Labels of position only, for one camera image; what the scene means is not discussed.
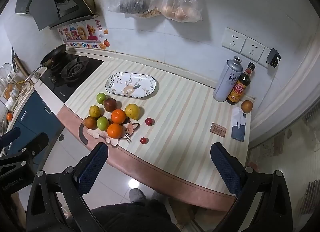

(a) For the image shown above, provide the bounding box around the dark red apple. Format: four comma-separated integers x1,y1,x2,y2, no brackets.
103,98,117,112

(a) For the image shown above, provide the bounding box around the dish rack with items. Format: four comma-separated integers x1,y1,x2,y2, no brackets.
1,48,33,132

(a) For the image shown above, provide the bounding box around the blue tissue pack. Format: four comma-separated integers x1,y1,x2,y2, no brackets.
231,107,246,142

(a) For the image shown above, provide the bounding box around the blue cabinet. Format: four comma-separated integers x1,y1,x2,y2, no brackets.
5,91,64,168

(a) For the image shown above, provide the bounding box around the red cherry tomato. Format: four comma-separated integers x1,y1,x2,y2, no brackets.
140,137,148,144
145,118,153,126

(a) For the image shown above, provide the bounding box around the small brown card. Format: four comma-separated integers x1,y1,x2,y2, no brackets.
210,123,227,138

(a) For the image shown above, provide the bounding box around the white wall socket left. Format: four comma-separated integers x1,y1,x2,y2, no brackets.
221,28,246,53

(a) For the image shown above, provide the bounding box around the white wall socket right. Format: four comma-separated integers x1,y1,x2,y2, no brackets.
241,37,265,62

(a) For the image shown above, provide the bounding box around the striped table mat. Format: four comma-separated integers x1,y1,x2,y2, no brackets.
57,58,249,211

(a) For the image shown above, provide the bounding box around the black plug adapter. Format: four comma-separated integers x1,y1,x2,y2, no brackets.
267,48,281,68

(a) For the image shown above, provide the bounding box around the grey slipper foot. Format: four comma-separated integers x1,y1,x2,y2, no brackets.
129,188,146,203

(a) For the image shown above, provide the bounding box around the black gas stove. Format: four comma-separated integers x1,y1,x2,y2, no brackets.
40,53,103,103

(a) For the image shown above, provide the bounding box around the brownish orange fruit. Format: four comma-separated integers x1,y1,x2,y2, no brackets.
83,116,97,130

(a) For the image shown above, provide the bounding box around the yellow lemon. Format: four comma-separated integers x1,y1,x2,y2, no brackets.
125,104,140,120
89,105,101,118

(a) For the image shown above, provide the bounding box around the white wall socket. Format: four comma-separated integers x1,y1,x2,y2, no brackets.
221,28,246,53
241,37,265,62

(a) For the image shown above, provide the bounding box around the brown round fruit corner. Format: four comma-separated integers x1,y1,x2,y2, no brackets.
241,100,253,113

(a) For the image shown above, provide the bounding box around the green apple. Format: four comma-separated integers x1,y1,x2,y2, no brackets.
96,92,106,105
97,116,109,131

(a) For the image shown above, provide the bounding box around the dark soy sauce bottle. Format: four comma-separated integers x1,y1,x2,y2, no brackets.
226,62,255,105

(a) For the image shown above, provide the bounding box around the colourful wall sticker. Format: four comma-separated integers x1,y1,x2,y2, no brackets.
57,19,110,50

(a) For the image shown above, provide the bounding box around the grey metal can bottle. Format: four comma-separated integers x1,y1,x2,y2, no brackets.
213,56,243,102

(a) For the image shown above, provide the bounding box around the black frying pan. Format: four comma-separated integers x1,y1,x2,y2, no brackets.
25,44,66,81

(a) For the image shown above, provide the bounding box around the orange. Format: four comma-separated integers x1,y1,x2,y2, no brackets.
107,123,123,139
111,109,127,125

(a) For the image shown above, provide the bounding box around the floral oval ceramic plate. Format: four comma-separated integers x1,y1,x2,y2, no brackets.
105,72,157,99

